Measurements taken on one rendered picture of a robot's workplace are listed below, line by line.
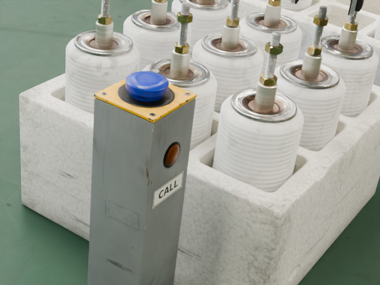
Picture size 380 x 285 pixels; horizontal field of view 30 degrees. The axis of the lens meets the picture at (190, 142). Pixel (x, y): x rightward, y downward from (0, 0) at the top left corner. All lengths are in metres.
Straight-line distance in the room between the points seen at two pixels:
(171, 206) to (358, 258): 0.38
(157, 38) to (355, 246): 0.41
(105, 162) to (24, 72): 0.75
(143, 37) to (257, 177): 0.28
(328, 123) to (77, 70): 0.32
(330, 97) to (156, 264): 0.30
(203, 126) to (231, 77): 0.09
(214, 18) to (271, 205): 0.38
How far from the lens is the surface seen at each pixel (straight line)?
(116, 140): 0.67
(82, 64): 0.89
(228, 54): 0.92
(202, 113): 0.85
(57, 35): 1.58
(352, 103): 1.00
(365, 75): 0.99
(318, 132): 0.90
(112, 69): 0.89
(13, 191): 1.07
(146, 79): 0.66
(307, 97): 0.87
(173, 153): 0.67
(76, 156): 0.92
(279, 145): 0.79
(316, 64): 0.89
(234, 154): 0.80
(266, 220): 0.78
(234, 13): 0.93
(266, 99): 0.80
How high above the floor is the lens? 0.62
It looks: 31 degrees down
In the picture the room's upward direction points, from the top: 7 degrees clockwise
